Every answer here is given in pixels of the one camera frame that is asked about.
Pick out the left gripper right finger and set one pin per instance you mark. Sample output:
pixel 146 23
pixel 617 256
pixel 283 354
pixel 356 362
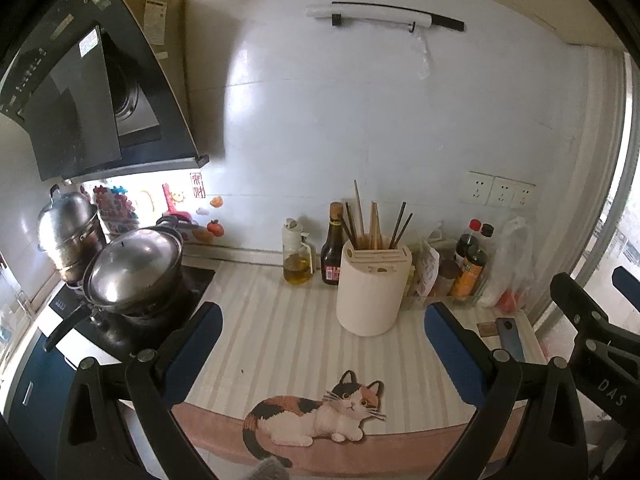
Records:
pixel 490 380

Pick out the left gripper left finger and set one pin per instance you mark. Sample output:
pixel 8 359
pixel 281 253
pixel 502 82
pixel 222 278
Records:
pixel 157 380

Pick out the light wooden chopstick pair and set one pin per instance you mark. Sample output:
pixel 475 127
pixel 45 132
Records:
pixel 361 233

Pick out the light chopstick patterned end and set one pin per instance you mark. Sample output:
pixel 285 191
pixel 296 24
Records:
pixel 378 239

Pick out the dark chopstick pair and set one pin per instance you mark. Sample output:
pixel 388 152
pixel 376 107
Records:
pixel 351 226

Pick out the blue smartphone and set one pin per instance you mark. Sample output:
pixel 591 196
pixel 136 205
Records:
pixel 510 338

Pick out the black gas stove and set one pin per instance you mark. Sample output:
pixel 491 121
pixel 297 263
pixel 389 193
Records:
pixel 144 325

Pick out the small brown card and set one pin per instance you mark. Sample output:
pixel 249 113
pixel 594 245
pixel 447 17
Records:
pixel 487 329

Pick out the white plastic bag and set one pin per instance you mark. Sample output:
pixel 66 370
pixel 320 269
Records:
pixel 510 272

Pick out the steel wok with lid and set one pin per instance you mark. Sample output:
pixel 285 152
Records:
pixel 137 265

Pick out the orange label bottle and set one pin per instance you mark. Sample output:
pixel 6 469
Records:
pixel 473 265

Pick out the snack packet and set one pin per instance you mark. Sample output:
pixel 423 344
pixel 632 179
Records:
pixel 426 263

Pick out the black cap bottle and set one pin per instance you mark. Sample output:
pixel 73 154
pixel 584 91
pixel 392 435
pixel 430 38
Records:
pixel 487 238

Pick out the red cap bottle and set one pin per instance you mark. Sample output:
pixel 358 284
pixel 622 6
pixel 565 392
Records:
pixel 467 239

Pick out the white utensil holder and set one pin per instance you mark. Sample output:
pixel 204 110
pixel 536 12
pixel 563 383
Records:
pixel 371 287

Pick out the steel stock pot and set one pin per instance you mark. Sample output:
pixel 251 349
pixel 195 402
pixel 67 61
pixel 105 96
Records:
pixel 70 233

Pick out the oil dispenser bottle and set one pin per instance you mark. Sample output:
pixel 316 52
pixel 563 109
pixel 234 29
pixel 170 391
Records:
pixel 297 253

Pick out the dark soy sauce bottle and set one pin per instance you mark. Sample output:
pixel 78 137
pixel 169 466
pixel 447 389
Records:
pixel 331 252

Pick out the black range hood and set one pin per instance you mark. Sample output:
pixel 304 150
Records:
pixel 88 89

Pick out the white wall socket panel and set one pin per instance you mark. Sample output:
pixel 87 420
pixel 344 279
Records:
pixel 486 190

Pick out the wall rack with roll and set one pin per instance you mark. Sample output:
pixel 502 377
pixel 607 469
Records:
pixel 336 11

